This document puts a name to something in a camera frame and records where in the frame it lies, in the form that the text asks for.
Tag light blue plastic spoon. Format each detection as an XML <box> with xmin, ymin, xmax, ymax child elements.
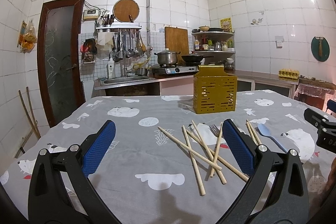
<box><xmin>257</xmin><ymin>124</ymin><xmax>288</xmax><ymax>153</ymax></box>

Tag green-handled metal fork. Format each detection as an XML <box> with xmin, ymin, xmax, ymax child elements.
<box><xmin>209</xmin><ymin>124</ymin><xmax>222</xmax><ymax>138</ymax></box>

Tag person's right hand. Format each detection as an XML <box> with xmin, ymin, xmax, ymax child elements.
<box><xmin>321</xmin><ymin>159</ymin><xmax>336</xmax><ymax>205</ymax></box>

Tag red side table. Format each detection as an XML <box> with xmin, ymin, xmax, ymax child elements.
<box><xmin>294</xmin><ymin>78</ymin><xmax>335</xmax><ymax>111</ymax></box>

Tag yellow egg tray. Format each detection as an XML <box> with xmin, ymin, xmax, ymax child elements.
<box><xmin>278</xmin><ymin>69</ymin><xmax>300</xmax><ymax>80</ymax></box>

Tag glass jar on counter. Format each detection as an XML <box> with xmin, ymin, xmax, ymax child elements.
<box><xmin>224</xmin><ymin>57</ymin><xmax>235</xmax><ymax>71</ymax></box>

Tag yellow perforated utensil holder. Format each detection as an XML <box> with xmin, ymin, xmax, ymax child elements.
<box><xmin>193</xmin><ymin>65</ymin><xmax>238</xmax><ymax>114</ymax></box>

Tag grey animal print tablecloth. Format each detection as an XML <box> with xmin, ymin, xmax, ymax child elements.
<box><xmin>1</xmin><ymin>90</ymin><xmax>335</xmax><ymax>223</ymax></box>

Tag corner steel shelf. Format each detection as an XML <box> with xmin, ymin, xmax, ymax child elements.
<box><xmin>192</xmin><ymin>26</ymin><xmax>235</xmax><ymax>53</ymax></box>

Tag black wok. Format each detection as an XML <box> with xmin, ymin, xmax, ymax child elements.
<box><xmin>182</xmin><ymin>54</ymin><xmax>214</xmax><ymax>64</ymax></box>

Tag dark wooden glass door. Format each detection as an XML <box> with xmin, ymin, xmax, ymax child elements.
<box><xmin>37</xmin><ymin>0</ymin><xmax>85</xmax><ymax>127</ymax></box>

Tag white soap bottle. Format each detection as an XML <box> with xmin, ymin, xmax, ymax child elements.
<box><xmin>107</xmin><ymin>57</ymin><xmax>115</xmax><ymax>79</ymax></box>

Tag gas stove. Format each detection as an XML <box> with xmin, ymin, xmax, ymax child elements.
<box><xmin>151</xmin><ymin>65</ymin><xmax>198</xmax><ymax>76</ymax></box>

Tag rectangular wooden cutting board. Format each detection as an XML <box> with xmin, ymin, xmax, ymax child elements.
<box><xmin>165</xmin><ymin>27</ymin><xmax>189</xmax><ymax>55</ymax></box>

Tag steel cooking pot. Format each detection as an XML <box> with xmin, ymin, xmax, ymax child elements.
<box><xmin>154</xmin><ymin>48</ymin><xmax>181</xmax><ymax>67</ymax></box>

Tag hanging plastic bag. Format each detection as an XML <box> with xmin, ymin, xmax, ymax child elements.
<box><xmin>17</xmin><ymin>19</ymin><xmax>37</xmax><ymax>53</ymax></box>

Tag hanging utensil rack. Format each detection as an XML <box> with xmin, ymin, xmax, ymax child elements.
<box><xmin>94</xmin><ymin>23</ymin><xmax>146</xmax><ymax>60</ymax></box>

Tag round wooden cutting board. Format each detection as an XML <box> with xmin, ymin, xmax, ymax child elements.
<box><xmin>113</xmin><ymin>0</ymin><xmax>139</xmax><ymax>23</ymax></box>

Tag green round wall board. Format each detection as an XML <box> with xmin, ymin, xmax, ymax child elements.
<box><xmin>311</xmin><ymin>36</ymin><xmax>330</xmax><ymax>62</ymax></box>

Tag wooden sticks against wall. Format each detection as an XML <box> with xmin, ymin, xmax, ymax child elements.
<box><xmin>18</xmin><ymin>87</ymin><xmax>41</xmax><ymax>139</ymax></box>

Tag white wall socket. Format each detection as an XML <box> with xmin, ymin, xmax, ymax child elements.
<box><xmin>274</xmin><ymin>36</ymin><xmax>284</xmax><ymax>48</ymax></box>

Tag yellow wall poster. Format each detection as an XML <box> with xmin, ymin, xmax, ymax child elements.
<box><xmin>219</xmin><ymin>17</ymin><xmax>233</xmax><ymax>33</ymax></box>

